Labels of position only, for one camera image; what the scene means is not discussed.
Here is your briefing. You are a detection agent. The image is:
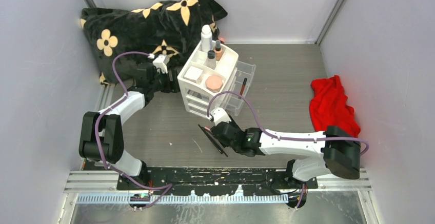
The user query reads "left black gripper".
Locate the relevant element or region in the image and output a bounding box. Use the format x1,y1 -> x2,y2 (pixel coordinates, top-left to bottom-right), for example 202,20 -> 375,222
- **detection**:
150,68 -> 185,94

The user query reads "small cream box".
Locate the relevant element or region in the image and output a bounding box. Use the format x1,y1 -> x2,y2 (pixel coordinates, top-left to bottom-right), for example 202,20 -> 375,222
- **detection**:
183,66 -> 203,84

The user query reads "white plastic drawer organizer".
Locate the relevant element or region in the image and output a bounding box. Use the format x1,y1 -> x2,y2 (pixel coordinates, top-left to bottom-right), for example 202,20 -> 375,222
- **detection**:
177,43 -> 239,118

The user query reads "clear top drawer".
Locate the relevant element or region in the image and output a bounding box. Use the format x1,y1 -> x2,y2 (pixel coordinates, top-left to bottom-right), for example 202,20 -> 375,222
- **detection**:
224,61 -> 256,116

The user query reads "black cap clear bottle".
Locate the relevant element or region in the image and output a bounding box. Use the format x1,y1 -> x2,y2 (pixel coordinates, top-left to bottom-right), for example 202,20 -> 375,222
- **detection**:
204,50 -> 216,69

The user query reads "beige foundation bottle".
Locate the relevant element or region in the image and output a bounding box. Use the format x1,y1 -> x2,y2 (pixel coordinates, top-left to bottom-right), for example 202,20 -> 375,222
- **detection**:
214,40 -> 223,61

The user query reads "dark red lip gloss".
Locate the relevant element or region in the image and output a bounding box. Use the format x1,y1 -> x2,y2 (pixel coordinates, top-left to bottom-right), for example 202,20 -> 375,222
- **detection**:
239,78 -> 248,99

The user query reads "white spray bottle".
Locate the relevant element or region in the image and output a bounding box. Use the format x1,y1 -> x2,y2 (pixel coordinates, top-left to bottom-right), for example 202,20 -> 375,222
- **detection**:
201,25 -> 212,52

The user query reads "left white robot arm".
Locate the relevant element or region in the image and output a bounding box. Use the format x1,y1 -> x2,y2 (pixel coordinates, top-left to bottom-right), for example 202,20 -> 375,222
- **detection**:
78,63 -> 180,190

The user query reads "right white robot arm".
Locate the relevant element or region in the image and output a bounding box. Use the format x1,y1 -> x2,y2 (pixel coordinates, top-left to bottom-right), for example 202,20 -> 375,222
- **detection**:
201,117 -> 361,189

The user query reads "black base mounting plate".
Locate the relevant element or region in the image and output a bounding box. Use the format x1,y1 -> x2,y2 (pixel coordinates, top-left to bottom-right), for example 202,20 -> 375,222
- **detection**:
116,167 -> 319,198

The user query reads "red cloth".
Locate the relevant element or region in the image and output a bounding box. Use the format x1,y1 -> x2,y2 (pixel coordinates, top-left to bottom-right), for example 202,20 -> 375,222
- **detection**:
309,75 -> 361,137

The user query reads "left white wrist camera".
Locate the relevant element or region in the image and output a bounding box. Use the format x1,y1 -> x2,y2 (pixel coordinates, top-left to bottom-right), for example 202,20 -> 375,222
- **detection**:
152,54 -> 170,74

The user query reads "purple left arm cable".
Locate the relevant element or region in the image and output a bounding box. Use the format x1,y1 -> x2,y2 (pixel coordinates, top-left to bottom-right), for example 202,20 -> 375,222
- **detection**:
94,51 -> 174,211

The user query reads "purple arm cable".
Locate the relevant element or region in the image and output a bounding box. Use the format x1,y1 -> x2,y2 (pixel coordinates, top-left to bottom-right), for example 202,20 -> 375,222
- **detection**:
94,51 -> 174,211
206,91 -> 370,210

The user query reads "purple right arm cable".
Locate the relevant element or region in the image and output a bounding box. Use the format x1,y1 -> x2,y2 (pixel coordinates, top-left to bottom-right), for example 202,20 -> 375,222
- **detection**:
206,91 -> 370,210

